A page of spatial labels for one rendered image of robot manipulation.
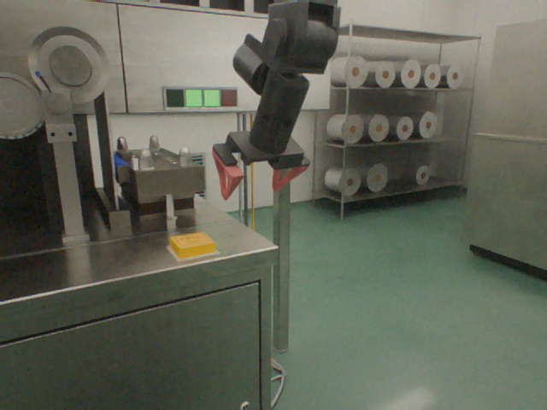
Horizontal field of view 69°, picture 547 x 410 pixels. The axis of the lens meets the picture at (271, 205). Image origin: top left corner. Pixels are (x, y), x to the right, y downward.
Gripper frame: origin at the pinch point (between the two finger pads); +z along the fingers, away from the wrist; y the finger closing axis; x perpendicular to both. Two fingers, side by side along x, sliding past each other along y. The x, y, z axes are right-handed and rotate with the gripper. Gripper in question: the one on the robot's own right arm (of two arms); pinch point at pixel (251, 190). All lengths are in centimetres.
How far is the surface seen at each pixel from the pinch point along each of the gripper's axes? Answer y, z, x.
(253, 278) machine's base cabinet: -7.4, 24.8, 1.2
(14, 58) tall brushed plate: 24, 16, -76
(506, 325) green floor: -180, 105, 28
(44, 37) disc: 21, -2, -48
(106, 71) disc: 10.4, 2.5, -44.0
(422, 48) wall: -412, 66, -257
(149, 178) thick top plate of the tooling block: 4.5, 20.5, -28.9
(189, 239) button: 4.4, 18.4, -7.5
